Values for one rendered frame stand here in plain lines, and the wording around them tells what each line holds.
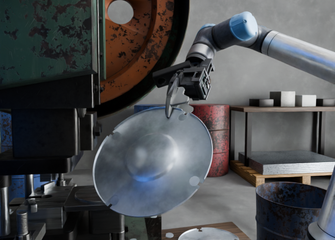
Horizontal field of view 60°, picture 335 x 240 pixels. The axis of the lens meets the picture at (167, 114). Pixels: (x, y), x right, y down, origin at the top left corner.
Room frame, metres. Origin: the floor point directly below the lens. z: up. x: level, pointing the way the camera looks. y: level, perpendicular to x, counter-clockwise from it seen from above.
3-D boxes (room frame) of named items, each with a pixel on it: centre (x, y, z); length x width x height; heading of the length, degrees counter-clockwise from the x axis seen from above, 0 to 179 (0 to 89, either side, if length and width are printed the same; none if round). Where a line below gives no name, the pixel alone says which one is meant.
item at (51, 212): (0.66, 0.28, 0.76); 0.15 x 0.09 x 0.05; 9
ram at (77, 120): (0.67, 0.24, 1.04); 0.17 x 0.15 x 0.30; 99
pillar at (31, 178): (0.73, 0.36, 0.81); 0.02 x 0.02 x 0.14
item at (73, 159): (0.66, 0.29, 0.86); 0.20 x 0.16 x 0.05; 9
